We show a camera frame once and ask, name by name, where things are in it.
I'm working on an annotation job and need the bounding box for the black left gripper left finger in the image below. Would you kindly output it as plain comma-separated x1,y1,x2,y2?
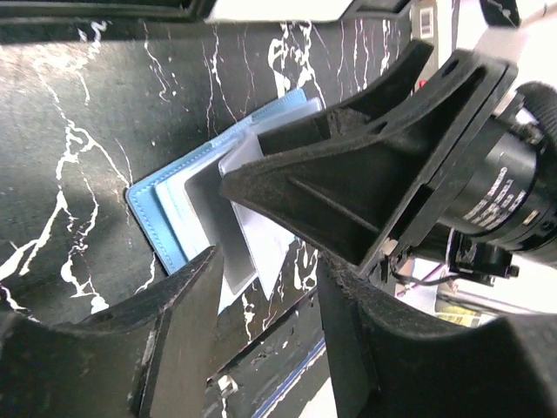
1,246,224,417

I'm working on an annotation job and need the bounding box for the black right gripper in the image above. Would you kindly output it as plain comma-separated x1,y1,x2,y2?
258,40,556,277

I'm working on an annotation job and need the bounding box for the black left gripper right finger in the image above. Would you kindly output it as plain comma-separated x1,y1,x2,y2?
317,256,556,417

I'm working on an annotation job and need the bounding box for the black left card tray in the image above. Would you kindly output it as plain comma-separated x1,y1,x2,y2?
1,1,215,22

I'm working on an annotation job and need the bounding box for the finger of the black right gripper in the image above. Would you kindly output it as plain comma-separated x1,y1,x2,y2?
220,50,486,266

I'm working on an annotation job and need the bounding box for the white middle card tray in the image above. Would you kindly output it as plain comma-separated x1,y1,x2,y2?
205,0,352,23

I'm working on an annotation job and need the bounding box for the blue card holder wallet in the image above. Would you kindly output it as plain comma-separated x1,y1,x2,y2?
126,89,322,310

